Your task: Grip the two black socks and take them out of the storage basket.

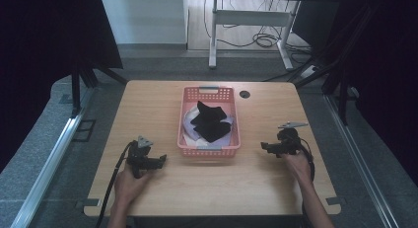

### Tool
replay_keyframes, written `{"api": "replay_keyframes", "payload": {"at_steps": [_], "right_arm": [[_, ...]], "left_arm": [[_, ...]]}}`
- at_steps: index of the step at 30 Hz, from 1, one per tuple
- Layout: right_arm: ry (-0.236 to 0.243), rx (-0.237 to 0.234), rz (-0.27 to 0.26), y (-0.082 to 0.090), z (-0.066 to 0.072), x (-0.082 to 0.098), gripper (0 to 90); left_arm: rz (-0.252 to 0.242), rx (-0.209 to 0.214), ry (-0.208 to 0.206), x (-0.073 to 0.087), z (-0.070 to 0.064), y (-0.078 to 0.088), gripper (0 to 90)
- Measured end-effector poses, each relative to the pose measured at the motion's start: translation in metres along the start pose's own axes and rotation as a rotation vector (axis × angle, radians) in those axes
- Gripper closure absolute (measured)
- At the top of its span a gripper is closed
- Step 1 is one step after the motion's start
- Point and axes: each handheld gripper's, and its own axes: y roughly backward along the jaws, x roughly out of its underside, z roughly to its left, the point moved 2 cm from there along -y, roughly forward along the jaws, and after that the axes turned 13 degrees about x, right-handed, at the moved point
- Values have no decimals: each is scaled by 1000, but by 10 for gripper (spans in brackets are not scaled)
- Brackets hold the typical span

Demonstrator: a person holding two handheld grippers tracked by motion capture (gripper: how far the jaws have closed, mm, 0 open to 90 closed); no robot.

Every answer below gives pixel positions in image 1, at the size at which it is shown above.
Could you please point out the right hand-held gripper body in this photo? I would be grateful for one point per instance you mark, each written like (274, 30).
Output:
(291, 141)

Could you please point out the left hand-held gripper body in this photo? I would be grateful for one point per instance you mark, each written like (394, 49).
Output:
(136, 156)

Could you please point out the person's right hand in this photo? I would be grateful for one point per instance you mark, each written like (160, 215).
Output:
(297, 167)

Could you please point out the person's left hand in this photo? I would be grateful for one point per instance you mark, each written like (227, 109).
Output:
(128, 185)

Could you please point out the pink plastic basket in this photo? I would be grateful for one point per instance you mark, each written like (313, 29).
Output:
(226, 149)

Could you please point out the pale lavender cloth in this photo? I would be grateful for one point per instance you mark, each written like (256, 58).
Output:
(223, 143)

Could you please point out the black cloth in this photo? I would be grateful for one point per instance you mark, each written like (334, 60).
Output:
(210, 122)

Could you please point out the black metal stand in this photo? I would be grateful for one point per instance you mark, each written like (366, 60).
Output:
(341, 90)
(77, 90)

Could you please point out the white power strip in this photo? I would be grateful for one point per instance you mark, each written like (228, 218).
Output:
(309, 71)

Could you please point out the black curtain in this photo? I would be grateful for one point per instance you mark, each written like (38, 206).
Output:
(381, 73)
(39, 57)

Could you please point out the aluminium floor rail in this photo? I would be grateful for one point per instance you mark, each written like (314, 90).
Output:
(358, 155)
(49, 165)

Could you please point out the white desk frame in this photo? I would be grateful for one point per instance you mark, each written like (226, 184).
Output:
(249, 17)

